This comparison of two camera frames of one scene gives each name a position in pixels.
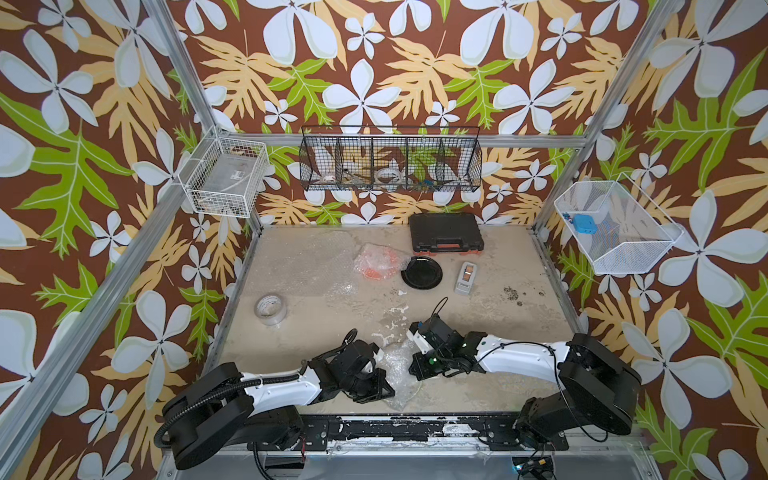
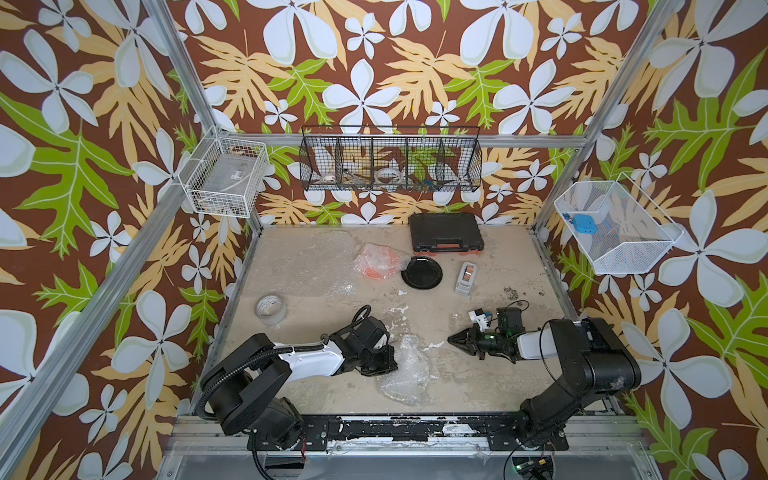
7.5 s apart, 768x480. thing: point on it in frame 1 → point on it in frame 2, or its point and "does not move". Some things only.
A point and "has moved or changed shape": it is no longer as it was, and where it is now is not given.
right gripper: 419,370 → 470,342
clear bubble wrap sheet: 380,262 does not move
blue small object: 585,223 does not move
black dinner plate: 422,273 does not move
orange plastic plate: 380,264 does not move
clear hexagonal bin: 612,227 does not move
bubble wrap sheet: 396,361 has moved or changed shape
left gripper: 377,390 → 387,365
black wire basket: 387,159 does not move
